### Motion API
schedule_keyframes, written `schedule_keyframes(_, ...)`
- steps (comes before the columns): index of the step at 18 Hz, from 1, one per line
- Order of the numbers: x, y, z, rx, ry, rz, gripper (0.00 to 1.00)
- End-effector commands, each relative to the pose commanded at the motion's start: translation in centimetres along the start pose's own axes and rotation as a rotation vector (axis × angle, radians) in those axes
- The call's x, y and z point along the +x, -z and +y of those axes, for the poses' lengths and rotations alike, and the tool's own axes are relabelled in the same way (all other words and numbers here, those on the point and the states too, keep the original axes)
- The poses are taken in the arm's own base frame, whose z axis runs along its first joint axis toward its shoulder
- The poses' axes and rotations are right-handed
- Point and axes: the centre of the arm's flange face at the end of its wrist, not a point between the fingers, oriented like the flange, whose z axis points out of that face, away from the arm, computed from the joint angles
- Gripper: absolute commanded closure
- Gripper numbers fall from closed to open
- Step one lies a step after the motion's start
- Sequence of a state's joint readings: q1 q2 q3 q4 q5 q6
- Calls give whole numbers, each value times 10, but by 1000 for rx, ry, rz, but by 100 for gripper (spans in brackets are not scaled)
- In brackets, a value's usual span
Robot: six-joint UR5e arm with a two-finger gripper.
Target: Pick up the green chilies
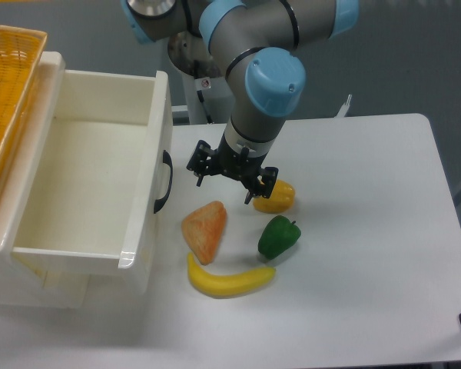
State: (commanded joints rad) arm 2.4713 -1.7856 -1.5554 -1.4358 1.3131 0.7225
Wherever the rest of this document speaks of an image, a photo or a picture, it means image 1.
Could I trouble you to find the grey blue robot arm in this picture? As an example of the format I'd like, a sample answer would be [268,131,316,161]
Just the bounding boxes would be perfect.
[121,1,360,199]

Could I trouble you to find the white clip behind table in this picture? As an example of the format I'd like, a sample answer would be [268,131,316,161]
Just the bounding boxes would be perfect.
[336,94,353,118]

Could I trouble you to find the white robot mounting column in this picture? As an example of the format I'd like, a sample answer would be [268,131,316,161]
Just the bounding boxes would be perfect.
[166,32,235,125]

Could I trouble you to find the yellow bell pepper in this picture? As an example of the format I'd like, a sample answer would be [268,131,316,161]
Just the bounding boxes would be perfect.
[253,179,296,214]

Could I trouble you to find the yellow banana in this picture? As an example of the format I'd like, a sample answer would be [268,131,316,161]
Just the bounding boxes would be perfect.
[186,254,276,298]

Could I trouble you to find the orange toast sandwich triangle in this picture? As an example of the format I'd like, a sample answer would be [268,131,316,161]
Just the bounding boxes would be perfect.
[181,201,227,265]

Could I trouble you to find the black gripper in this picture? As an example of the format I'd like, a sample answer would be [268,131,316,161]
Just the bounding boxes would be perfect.
[186,135,279,204]

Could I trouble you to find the yellow woven basket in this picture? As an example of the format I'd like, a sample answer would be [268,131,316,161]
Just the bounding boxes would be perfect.
[0,25,48,193]

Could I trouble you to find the white drawer cabinet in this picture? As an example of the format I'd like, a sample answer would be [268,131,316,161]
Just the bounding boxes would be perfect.
[0,52,89,308]

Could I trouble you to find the green bell pepper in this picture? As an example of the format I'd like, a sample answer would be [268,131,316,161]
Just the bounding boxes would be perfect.
[258,215,302,260]

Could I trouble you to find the white open drawer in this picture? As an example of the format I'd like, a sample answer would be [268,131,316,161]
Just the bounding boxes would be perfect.
[17,71,172,294]

